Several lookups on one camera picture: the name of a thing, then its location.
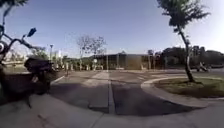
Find low long building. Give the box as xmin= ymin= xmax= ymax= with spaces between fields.
xmin=94 ymin=53 xmax=161 ymax=71

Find bare-branched tree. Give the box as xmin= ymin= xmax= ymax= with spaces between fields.
xmin=75 ymin=34 xmax=108 ymax=71

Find row of pale bollards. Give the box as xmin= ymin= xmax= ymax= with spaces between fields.
xmin=53 ymin=61 xmax=105 ymax=72

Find street lamp pole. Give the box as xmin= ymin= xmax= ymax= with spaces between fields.
xmin=49 ymin=44 xmax=54 ymax=63

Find pale concrete kerb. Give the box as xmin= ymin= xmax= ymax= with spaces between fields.
xmin=140 ymin=76 xmax=224 ymax=109

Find slender tree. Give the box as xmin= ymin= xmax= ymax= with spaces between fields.
xmin=156 ymin=0 xmax=211 ymax=84

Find distant buildings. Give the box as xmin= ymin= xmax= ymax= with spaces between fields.
xmin=159 ymin=45 xmax=224 ymax=70

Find grass island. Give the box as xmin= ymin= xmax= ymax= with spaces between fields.
xmin=153 ymin=77 xmax=224 ymax=99

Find parked motor scooter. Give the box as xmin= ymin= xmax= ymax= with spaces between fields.
xmin=0 ymin=23 xmax=58 ymax=104

